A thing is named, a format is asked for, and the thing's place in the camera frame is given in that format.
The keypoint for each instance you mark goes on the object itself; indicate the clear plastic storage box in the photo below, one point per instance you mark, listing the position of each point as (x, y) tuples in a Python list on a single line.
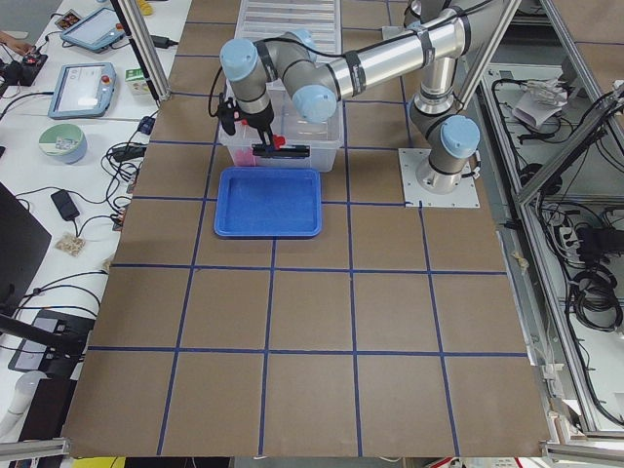
[(322, 139)]

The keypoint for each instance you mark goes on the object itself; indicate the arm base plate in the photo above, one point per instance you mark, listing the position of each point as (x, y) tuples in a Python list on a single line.
[(423, 187)]

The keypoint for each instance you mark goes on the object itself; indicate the black power adapter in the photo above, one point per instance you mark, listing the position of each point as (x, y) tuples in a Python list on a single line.
[(65, 205)]

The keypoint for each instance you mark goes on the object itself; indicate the green white carton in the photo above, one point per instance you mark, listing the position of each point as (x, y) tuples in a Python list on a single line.
[(136, 82)]

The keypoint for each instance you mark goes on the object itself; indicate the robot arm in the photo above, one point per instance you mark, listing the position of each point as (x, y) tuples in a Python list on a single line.
[(433, 39)]

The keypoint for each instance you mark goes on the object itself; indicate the teach pendant tablet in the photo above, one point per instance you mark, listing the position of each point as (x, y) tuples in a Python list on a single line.
[(95, 32), (83, 90)]

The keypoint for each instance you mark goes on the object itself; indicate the aluminium frame post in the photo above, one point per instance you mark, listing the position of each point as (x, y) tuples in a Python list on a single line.
[(136, 30)]

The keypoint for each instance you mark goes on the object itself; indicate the blue plastic tray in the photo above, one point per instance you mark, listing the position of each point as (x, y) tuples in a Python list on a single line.
[(258, 202)]

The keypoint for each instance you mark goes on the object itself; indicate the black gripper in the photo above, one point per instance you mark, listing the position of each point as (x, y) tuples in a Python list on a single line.
[(259, 122)]

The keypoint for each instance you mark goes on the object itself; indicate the clear plastic box lid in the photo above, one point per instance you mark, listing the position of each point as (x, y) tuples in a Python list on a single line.
[(260, 19)]

